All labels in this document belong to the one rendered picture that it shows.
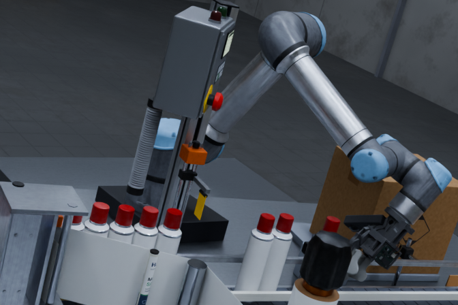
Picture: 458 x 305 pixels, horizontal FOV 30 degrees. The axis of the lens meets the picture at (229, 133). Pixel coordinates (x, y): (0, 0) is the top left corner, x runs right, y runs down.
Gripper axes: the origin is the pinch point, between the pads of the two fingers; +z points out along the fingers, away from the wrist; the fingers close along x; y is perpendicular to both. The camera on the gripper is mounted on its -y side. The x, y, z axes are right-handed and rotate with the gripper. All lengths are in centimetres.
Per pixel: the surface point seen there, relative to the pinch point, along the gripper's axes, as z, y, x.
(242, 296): 16.3, 4.8, -22.8
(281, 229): 0.0, 1.4, -24.2
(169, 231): 14.4, 2.4, -47.4
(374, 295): -2.0, 4.8, 8.5
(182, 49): -15, -2, -70
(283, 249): 3.0, 2.9, -21.2
